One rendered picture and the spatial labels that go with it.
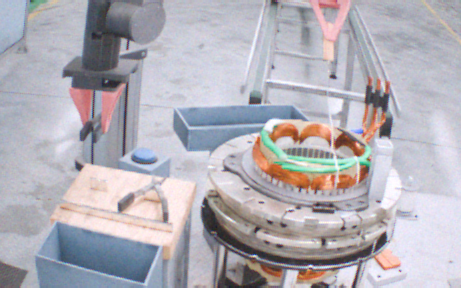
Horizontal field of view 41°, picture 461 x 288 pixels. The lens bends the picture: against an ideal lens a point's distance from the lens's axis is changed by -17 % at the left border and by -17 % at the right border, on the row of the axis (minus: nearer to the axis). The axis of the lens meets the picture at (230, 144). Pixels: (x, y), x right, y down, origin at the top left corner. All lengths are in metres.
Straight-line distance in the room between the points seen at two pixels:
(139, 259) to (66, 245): 0.12
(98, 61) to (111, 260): 0.28
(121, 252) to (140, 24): 0.32
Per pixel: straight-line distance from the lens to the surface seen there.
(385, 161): 1.03
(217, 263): 1.21
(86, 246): 0.98
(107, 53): 0.91
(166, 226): 0.97
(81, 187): 1.07
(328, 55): 1.03
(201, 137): 1.31
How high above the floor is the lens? 1.57
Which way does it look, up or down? 24 degrees down
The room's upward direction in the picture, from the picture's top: 6 degrees clockwise
